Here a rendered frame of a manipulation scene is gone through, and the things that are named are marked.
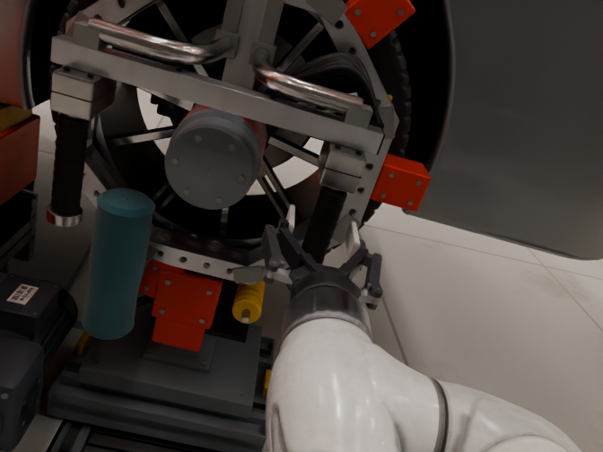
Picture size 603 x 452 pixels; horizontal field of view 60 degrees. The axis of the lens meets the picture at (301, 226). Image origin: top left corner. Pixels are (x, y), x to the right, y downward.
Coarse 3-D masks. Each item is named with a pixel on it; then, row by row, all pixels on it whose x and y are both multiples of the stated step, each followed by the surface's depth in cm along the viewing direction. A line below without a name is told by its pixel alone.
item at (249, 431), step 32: (64, 384) 120; (256, 384) 138; (64, 416) 118; (96, 416) 118; (128, 416) 118; (160, 416) 118; (192, 416) 123; (224, 416) 125; (256, 416) 126; (224, 448) 123; (256, 448) 123
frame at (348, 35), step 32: (128, 0) 77; (288, 0) 77; (320, 0) 77; (352, 32) 79; (384, 96) 83; (384, 128) 85; (96, 160) 93; (96, 192) 93; (160, 256) 97; (192, 256) 97; (224, 256) 98; (256, 256) 101
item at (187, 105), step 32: (160, 0) 87; (320, 32) 89; (288, 64) 91; (128, 96) 109; (160, 96) 94; (96, 128) 95; (128, 128) 108; (160, 128) 98; (128, 160) 104; (160, 160) 118; (160, 192) 102; (288, 192) 121; (192, 224) 106; (224, 224) 106; (256, 224) 110
